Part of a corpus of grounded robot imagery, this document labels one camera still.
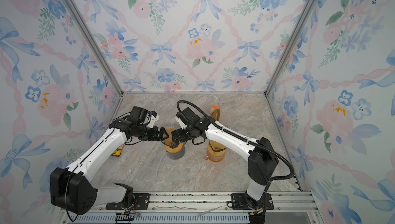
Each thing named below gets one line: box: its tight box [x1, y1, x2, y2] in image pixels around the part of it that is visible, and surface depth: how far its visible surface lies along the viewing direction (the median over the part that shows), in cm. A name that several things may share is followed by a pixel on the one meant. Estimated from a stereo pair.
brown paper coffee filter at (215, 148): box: [207, 139, 227, 157], surface depth 82 cm
